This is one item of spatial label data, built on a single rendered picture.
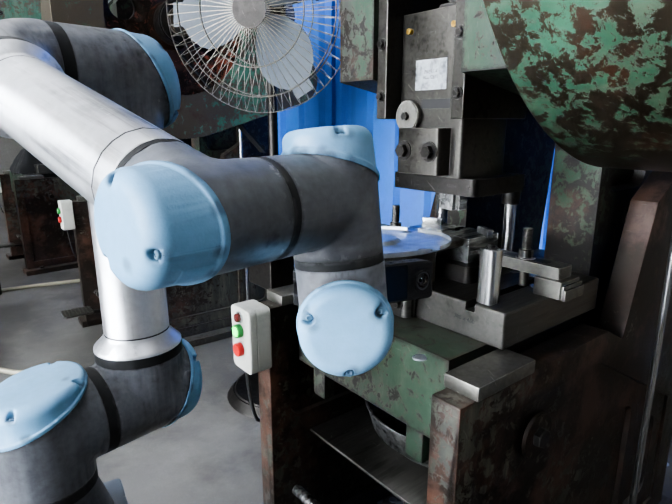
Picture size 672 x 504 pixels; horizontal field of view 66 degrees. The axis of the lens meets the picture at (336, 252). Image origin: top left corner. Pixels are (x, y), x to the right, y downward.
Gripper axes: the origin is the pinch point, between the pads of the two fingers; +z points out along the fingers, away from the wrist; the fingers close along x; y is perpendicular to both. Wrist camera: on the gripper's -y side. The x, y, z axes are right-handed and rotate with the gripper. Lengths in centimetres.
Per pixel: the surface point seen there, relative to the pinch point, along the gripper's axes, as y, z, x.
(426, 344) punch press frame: -11.9, 5.8, 15.2
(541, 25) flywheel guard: -16.9, -20.2, -25.9
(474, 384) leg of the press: -16.1, -6.5, 16.5
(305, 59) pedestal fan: 11, 88, -43
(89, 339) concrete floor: 115, 161, 68
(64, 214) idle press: 126, 169, 10
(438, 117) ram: -15.6, 20.5, -20.8
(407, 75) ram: -10.8, 25.9, -28.7
